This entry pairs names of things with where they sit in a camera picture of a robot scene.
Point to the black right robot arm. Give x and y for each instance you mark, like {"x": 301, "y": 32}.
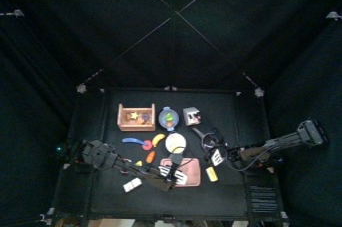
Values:
{"x": 289, "y": 141}

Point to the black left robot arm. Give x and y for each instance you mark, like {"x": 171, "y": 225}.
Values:
{"x": 107, "y": 157}

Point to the pink rectangular plate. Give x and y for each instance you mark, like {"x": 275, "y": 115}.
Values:
{"x": 191, "y": 172}

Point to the yellow rectangular toy block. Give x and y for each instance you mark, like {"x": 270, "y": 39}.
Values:
{"x": 211, "y": 174}

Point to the orange toy carrot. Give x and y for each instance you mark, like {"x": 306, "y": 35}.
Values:
{"x": 150, "y": 156}

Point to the small yellow toy piece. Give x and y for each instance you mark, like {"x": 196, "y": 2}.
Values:
{"x": 138, "y": 163}

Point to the white rectangular toy block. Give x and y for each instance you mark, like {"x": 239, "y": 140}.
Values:
{"x": 132, "y": 184}

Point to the dark frying pan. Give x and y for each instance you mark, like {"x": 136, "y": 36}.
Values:
{"x": 199, "y": 132}

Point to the red round toy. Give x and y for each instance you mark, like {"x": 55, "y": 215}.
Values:
{"x": 147, "y": 145}

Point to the yellow toy banana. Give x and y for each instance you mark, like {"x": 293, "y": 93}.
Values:
{"x": 158, "y": 139}

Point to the blue curved toy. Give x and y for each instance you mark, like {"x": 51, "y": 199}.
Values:
{"x": 131, "y": 140}

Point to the grey toy toaster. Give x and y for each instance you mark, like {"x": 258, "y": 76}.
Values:
{"x": 191, "y": 116}

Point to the green toy food piece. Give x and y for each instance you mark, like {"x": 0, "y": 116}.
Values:
{"x": 168, "y": 116}

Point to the white text label sticker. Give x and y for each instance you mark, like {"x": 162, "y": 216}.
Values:
{"x": 262, "y": 199}

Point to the blue bowl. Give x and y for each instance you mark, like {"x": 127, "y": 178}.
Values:
{"x": 162, "y": 119}

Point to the wooden crate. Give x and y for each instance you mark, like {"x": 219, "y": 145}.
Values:
{"x": 136, "y": 125}

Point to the purple toy piece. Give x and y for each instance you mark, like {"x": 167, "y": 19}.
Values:
{"x": 144, "y": 116}

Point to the yellow star toy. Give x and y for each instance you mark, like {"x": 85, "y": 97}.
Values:
{"x": 134, "y": 115}

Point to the metal frame bracket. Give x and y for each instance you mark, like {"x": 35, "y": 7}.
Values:
{"x": 258, "y": 92}
{"x": 80, "y": 88}
{"x": 333, "y": 15}
{"x": 17, "y": 13}

